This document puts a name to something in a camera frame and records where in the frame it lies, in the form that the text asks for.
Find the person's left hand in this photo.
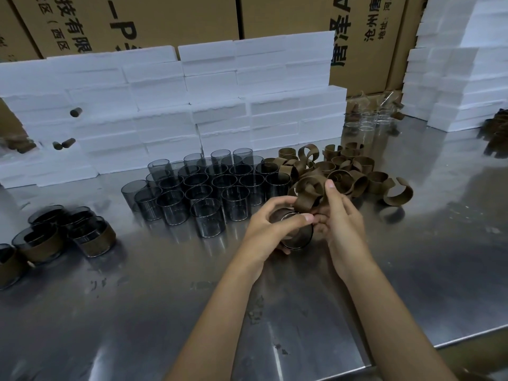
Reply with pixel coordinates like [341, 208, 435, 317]
[233, 196, 315, 283]

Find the person's right hand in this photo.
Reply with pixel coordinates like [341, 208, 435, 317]
[313, 179, 378, 285]

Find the brown paper sleeve strip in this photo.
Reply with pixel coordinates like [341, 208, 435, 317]
[292, 182, 331, 215]

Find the person's right forearm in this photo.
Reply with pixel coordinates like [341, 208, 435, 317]
[337, 261, 459, 381]

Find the person's left forearm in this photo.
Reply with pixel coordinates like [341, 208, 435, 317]
[164, 258, 263, 381]

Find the pile of brown paper sleeves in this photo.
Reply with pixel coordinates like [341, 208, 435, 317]
[263, 142, 414, 207]

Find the group of clear glass cups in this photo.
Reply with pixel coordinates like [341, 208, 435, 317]
[342, 91, 406, 136]

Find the group of smoky glass cups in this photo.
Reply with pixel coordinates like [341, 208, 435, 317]
[121, 148, 293, 238]

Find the brown cardboard box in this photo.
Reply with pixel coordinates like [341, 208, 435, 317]
[8, 0, 241, 60]
[239, 0, 410, 98]
[386, 0, 430, 92]
[0, 0, 45, 63]

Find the long stack of white foam blocks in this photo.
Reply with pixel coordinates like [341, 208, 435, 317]
[0, 31, 348, 189]

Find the heap of brown paper sleeves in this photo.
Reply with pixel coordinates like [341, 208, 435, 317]
[481, 108, 508, 159]

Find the tall stack of white foam blocks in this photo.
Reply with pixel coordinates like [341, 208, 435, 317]
[401, 0, 508, 133]

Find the sleeved smoky glass cup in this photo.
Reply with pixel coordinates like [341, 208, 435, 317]
[60, 207, 97, 239]
[0, 243, 29, 290]
[72, 217, 117, 258]
[28, 205, 67, 234]
[11, 225, 62, 263]

